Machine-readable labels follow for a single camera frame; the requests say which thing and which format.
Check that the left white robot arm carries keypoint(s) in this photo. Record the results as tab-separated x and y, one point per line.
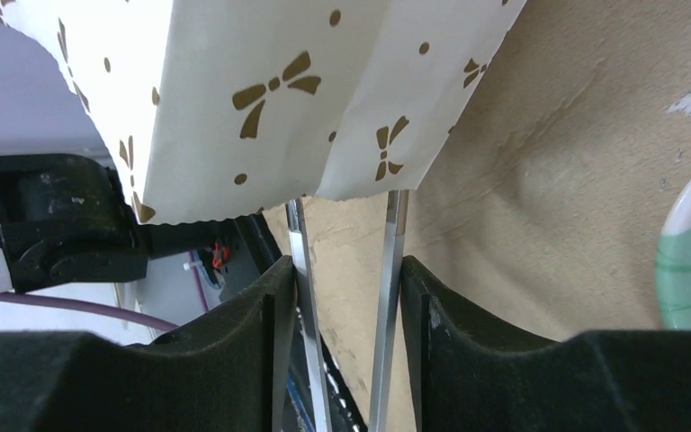
63	220

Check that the white patterned paper bag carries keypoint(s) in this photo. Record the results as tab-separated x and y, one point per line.
217	109

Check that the metal tongs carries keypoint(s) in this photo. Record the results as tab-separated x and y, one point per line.
393	248

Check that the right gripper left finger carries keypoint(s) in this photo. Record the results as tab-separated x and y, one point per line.
224	371

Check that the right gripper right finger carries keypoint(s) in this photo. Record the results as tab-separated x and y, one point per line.
470	370

